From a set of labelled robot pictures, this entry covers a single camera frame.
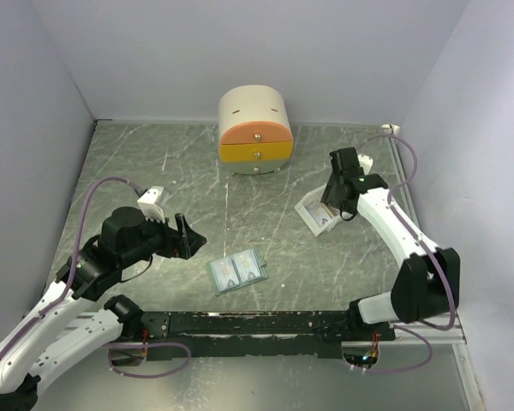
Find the white card tray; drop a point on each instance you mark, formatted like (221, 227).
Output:
(311, 196)

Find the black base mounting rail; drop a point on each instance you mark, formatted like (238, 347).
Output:
(324, 334)

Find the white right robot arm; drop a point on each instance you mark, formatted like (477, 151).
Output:
(426, 288)

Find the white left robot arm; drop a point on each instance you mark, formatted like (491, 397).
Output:
(34, 353)

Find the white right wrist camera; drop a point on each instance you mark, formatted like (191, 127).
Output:
(365, 162)

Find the aluminium frame rail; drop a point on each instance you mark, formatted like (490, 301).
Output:
(415, 346)

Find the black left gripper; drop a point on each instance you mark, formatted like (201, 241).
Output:
(174, 244)

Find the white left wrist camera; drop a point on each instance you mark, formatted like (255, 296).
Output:
(151, 204)

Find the round pastel drawer cabinet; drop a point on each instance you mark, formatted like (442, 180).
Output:
(254, 134)

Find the mint green card holder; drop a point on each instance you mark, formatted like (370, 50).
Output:
(261, 262)

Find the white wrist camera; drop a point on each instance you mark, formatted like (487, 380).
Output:
(151, 204)
(365, 162)

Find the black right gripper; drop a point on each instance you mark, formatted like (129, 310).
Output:
(329, 196)

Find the patterned card pocket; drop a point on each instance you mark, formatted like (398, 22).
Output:
(224, 274)
(247, 266)

